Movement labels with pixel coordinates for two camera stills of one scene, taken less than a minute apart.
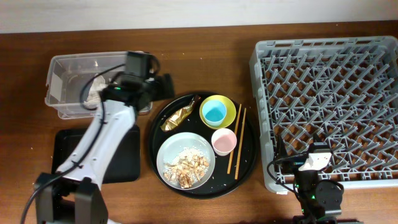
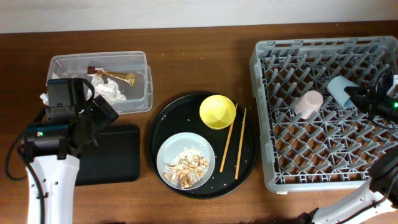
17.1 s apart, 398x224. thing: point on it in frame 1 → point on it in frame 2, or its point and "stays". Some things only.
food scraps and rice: x=188 y=166 stays
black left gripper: x=158 y=91 → x=102 y=119
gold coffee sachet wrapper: x=175 y=118 → x=129 y=78
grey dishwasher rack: x=341 y=93 stays
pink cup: x=224 y=140 → x=308 y=104
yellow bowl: x=230 y=109 stays
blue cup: x=214 y=112 → x=336 y=85
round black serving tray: x=203 y=145 stays
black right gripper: x=282 y=157 → x=369 y=101
